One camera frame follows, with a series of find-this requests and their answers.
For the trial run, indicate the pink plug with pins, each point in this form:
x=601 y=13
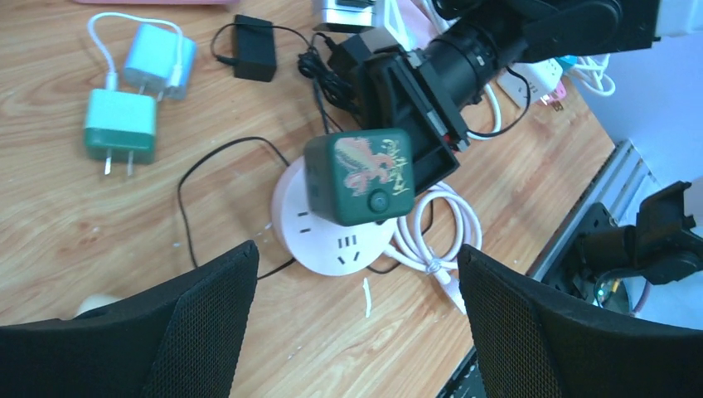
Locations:
x=554 y=98

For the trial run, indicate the white round socket base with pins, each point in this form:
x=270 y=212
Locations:
x=319 y=245

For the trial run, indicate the green patterned cube socket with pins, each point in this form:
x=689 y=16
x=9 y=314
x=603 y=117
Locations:
x=358 y=177

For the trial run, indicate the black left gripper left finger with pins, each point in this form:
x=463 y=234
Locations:
x=180 y=338

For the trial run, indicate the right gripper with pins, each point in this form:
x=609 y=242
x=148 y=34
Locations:
x=402 y=90

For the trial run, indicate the green plug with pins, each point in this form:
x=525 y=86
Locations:
x=120 y=127

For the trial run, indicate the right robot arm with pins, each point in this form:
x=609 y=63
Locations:
x=488 y=36

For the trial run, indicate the white cube socket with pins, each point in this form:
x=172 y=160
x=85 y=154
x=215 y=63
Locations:
x=542 y=78

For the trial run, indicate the blue plug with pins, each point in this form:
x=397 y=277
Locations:
x=151 y=59

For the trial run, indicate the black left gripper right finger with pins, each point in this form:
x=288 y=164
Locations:
x=534 y=341

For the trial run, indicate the pink triangular power strip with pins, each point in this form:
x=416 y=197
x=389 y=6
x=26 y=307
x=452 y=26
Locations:
x=160 y=2

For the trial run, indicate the beige wooden cube socket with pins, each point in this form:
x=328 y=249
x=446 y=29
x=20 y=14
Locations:
x=96 y=305

